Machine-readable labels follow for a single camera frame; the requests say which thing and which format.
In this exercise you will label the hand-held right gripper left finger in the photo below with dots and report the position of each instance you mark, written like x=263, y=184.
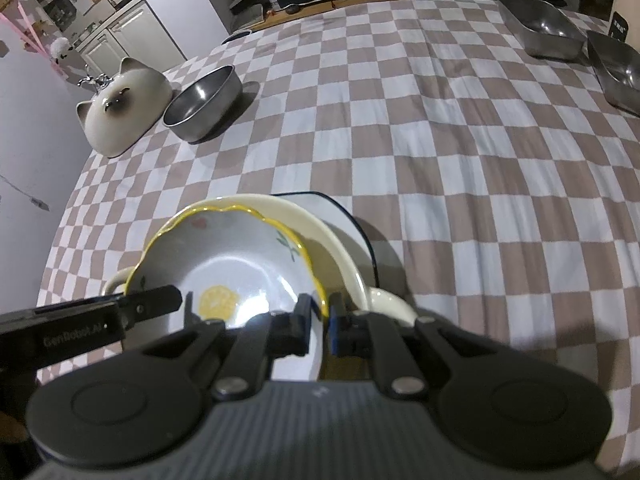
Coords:
x=303, y=312

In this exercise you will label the steel rectangular tray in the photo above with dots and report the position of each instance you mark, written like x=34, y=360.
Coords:
x=542, y=25
x=617, y=75

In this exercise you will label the white kitchen base cabinet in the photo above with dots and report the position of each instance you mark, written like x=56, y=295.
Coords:
x=135, y=40

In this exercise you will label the grey trash bin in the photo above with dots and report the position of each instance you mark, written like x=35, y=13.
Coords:
x=236, y=36

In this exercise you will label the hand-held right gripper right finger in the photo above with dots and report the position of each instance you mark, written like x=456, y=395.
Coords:
x=337, y=330

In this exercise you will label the white fluffy toy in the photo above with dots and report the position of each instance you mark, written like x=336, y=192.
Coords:
x=59, y=47

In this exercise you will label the yellow rimmed ceramic bowl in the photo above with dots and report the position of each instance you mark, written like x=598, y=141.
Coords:
x=225, y=255

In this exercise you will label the round steel bowl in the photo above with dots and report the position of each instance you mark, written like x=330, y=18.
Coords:
x=200, y=97

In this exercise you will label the cat face ceramic bowl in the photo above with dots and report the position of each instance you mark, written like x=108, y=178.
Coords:
x=125, y=110

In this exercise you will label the checkered tablecloth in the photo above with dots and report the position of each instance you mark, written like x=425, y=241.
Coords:
x=450, y=160

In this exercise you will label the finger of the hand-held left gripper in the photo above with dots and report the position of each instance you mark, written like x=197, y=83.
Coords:
x=150, y=305

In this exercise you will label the black oven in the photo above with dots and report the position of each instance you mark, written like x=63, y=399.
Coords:
x=59, y=7

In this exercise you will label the white plate with tree print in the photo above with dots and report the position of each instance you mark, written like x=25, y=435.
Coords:
x=362, y=255

